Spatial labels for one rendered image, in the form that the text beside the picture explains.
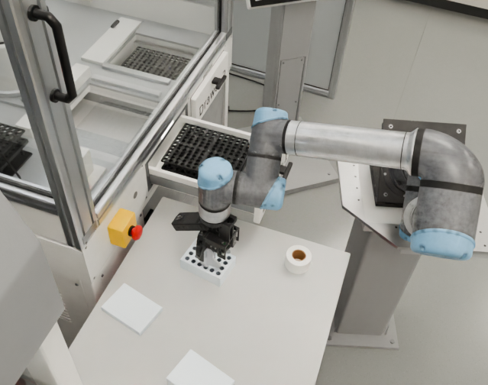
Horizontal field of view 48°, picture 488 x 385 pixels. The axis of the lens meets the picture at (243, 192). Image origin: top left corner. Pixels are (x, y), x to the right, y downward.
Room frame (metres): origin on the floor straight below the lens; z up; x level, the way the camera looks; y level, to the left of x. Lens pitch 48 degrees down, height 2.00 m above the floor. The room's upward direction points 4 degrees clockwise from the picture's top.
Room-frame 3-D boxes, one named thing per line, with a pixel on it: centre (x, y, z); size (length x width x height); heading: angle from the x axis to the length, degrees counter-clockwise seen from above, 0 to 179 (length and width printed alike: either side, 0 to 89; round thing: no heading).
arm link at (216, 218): (0.84, 0.06, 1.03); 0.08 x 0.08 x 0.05
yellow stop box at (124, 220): (0.87, 0.30, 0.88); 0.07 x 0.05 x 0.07; 163
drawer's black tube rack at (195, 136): (1.16, 0.11, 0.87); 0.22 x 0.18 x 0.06; 73
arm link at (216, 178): (0.83, 0.06, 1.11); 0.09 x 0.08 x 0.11; 83
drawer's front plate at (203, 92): (1.50, 0.14, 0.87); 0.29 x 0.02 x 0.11; 163
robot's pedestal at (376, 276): (1.19, -0.50, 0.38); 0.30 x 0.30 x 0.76; 1
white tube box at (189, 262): (0.85, 0.08, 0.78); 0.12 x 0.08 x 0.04; 65
